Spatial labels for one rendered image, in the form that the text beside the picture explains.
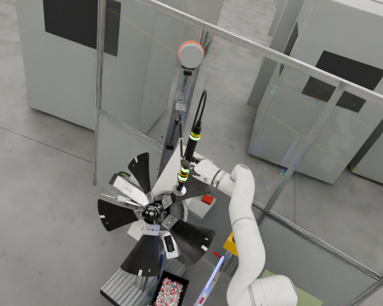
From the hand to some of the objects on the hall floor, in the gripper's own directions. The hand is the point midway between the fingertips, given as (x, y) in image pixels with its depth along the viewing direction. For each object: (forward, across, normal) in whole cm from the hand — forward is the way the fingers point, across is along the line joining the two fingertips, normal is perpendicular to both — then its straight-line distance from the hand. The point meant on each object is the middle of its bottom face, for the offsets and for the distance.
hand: (188, 160), depth 135 cm
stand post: (+14, -10, +165) cm, 166 cm away
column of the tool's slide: (+42, -58, +165) cm, 180 cm away
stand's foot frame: (+14, -20, +165) cm, 167 cm away
